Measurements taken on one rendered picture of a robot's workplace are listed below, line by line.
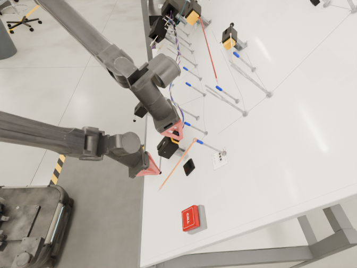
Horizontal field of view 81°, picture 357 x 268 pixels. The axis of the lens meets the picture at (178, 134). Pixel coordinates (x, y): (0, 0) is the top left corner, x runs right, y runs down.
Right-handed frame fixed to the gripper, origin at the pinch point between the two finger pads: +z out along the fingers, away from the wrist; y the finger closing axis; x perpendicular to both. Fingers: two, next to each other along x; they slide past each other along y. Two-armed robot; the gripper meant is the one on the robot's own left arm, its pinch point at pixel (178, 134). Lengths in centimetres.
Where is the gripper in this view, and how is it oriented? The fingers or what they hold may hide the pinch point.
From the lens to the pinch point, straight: 62.5
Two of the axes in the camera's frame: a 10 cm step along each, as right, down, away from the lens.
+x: -8.5, 5.0, 1.3
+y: -2.3, -6.0, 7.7
